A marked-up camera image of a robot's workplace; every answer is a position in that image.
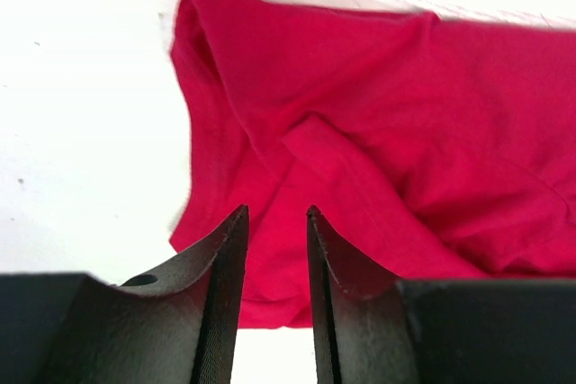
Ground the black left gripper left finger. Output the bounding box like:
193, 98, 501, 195
1, 206, 248, 383

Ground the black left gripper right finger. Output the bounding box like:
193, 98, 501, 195
307, 207, 575, 383

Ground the red t-shirt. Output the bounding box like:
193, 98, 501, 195
170, 0, 575, 328

